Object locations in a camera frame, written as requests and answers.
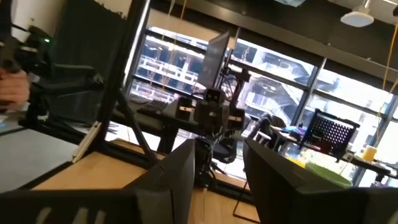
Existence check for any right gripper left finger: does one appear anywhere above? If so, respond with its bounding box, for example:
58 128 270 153
124 139 196 224

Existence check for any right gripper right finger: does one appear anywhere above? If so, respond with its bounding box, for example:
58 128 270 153
243 138 352 224

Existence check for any black office chair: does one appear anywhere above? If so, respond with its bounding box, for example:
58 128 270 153
214 113 280 166

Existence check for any grey flat monitor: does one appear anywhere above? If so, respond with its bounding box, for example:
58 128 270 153
197 30 231 90

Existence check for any dark grey desk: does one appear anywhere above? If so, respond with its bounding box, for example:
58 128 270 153
111 99 203 155

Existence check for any black perforated crate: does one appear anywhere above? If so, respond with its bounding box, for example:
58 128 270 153
300 108 361 162

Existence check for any yellow cup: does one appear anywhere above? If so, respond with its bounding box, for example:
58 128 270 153
362 145 377 162

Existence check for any black office desk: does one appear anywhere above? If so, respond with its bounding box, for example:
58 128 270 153
338 152 398 187

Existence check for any white ceiling lamp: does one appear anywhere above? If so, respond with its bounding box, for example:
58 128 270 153
340 0 375 28

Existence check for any person's hand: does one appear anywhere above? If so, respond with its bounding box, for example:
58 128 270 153
0 68 31 110

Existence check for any aluminium bracket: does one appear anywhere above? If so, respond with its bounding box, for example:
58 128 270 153
73 121 102 163

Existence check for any black aluminium rig frame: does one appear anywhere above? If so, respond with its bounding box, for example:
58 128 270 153
93 0 252 202

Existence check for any yellow hanging cord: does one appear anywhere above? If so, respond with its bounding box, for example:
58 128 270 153
382 23 398 91

